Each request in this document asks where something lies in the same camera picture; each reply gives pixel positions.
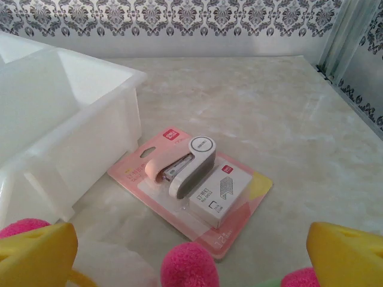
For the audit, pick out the aluminium frame post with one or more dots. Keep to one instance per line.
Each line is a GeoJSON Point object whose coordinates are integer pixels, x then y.
{"type": "Point", "coordinates": [344, 36]}

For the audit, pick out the white three-compartment plastic container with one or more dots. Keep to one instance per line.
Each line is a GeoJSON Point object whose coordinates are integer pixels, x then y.
{"type": "Point", "coordinates": [98, 125]}

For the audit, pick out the pink white mini stapler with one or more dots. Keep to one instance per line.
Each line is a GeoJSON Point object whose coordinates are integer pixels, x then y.
{"type": "Point", "coordinates": [194, 167]}

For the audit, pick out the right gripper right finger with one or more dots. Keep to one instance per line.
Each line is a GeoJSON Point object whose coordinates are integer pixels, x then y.
{"type": "Point", "coordinates": [347, 260]}

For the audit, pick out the pink stapler blister card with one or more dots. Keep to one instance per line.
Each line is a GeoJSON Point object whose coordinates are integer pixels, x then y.
{"type": "Point", "coordinates": [143, 185]}

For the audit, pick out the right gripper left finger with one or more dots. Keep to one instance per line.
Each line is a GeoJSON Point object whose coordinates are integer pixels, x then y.
{"type": "Point", "coordinates": [36, 260]}

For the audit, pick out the aluminium frame side rail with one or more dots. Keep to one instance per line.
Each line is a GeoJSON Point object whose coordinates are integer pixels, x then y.
{"type": "Point", "coordinates": [353, 100]}

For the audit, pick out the white staple box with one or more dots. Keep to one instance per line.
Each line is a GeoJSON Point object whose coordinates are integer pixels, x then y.
{"type": "Point", "coordinates": [218, 197]}

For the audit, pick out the pink pompom green toy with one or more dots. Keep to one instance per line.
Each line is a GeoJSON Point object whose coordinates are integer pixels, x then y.
{"type": "Point", "coordinates": [188, 263]}

